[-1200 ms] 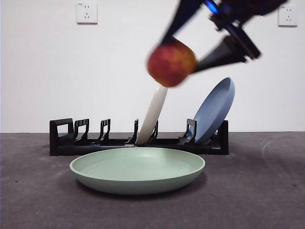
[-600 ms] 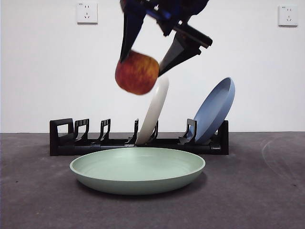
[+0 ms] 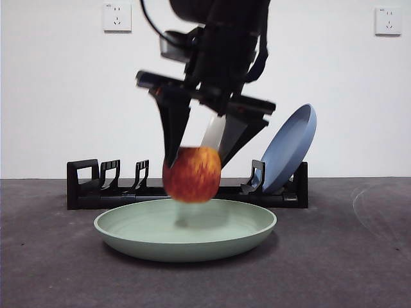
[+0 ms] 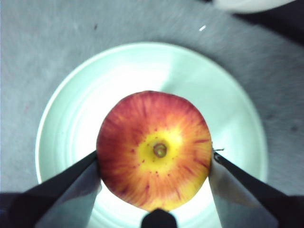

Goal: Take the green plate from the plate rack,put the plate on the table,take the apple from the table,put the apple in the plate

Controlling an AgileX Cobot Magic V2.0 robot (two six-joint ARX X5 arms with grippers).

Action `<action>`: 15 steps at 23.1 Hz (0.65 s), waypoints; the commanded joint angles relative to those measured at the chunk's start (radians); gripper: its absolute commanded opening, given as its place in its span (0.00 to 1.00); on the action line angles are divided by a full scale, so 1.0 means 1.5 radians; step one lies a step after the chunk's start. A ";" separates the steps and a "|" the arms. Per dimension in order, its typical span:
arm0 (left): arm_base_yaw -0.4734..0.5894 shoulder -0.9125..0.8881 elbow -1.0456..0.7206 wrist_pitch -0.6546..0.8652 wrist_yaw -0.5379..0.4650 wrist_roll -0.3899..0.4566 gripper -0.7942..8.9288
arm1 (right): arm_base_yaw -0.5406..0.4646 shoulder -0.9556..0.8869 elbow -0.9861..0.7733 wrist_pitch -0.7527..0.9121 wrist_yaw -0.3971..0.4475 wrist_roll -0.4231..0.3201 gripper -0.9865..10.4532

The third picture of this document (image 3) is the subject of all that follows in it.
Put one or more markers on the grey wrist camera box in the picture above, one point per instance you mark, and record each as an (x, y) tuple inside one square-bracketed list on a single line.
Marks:
[(175, 46)]

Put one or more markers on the cream white round plate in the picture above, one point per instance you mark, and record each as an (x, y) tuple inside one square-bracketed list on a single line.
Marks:
[(213, 134)]

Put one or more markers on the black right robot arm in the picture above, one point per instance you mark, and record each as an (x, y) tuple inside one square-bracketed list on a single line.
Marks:
[(224, 13)]

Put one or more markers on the black plastic plate rack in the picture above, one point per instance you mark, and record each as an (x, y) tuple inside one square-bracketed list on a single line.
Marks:
[(86, 199)]

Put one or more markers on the pale green round plate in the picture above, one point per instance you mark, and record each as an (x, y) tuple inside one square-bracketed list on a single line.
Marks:
[(144, 237)]

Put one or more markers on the white wall socket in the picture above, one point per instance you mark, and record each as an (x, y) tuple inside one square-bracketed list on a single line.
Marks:
[(117, 17), (388, 22)]

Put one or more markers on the blue round plate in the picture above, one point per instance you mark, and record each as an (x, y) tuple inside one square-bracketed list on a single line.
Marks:
[(289, 150)]

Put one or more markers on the red yellow apple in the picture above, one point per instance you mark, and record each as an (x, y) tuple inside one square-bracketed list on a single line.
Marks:
[(192, 174)]

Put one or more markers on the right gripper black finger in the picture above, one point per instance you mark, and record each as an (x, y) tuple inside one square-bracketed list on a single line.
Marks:
[(237, 134), (173, 128)]

